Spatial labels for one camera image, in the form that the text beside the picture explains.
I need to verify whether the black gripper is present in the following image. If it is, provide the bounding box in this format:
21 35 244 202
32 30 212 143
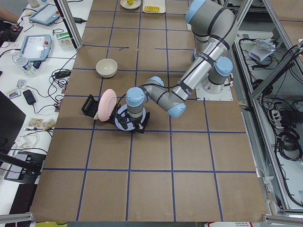
117 111 142 129

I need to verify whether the blue plate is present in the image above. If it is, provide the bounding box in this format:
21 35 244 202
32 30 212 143
115 104 149 133

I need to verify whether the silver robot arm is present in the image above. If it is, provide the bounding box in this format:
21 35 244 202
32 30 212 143
115 0 237 131

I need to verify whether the pink plate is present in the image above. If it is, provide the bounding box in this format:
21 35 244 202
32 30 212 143
97 89 116 122

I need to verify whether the white round plate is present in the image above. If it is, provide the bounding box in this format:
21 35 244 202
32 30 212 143
120 0 141 10

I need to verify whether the black dish rack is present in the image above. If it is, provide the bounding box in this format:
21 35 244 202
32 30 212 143
81 95 150 125

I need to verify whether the cream bowl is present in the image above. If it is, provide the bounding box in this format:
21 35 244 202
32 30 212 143
96 58 118 78

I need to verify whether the green white box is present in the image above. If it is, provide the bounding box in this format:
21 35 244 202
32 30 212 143
56 32 72 46

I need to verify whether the black power adapter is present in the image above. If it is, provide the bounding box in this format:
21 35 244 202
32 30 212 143
23 89 36 105

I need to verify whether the plastic water bottle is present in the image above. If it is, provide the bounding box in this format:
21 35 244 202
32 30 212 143
12 52 37 78

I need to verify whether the yellow pear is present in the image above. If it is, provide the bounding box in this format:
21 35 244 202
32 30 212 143
126 0 134 5

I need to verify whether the white rectangular tray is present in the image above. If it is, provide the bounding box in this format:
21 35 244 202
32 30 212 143
143 0 166 14

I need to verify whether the lower teach pendant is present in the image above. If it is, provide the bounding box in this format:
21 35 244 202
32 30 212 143
20 35 52 62

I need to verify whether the teach pendant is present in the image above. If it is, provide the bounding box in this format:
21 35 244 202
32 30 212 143
29 3 60 26
20 35 52 62

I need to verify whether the black monitor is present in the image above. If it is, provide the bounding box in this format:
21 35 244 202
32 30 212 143
0 92 26 152

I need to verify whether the upper teach pendant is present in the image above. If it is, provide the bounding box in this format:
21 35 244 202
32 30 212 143
29 3 60 26

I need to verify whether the crumpled paper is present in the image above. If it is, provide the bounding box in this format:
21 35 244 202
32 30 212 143
249 38 276 62

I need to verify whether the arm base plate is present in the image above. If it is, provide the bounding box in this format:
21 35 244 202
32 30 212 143
196 79 233 101

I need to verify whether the aluminium frame post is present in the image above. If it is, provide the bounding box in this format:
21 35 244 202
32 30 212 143
54 0 83 50

